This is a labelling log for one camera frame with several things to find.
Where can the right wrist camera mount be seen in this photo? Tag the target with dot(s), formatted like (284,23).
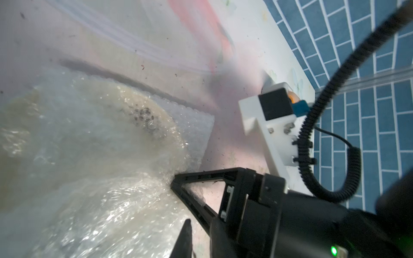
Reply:
(269,117)

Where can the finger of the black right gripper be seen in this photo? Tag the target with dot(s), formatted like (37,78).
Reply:
(203,213)

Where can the clear bubble wrap sheet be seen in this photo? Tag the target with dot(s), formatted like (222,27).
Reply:
(124,217)

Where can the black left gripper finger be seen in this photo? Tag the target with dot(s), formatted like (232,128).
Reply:
(183,247)

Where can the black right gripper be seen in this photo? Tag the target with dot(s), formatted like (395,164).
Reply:
(262,221)

